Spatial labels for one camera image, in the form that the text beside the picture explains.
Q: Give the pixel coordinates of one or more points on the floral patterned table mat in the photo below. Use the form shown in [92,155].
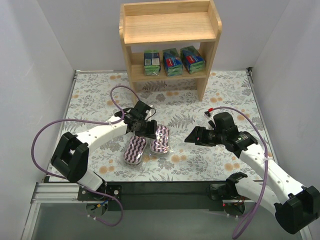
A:
[96,96]

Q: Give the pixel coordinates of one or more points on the wooden two-tier shelf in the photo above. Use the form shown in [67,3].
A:
[169,22]

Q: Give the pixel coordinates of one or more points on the green blue sponge pack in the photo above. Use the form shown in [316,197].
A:
[151,62]
[192,60]
[172,63]

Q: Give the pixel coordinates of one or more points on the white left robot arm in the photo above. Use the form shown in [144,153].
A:
[71,155]

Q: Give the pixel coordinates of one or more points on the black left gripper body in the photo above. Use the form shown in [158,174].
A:
[144,126]

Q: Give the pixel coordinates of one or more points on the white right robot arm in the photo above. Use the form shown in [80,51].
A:
[294,205]

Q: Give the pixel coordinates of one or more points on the pink wavy sponge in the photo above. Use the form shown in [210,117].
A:
[161,145]
[134,151]

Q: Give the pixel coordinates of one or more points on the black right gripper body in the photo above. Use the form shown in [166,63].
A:
[202,136]

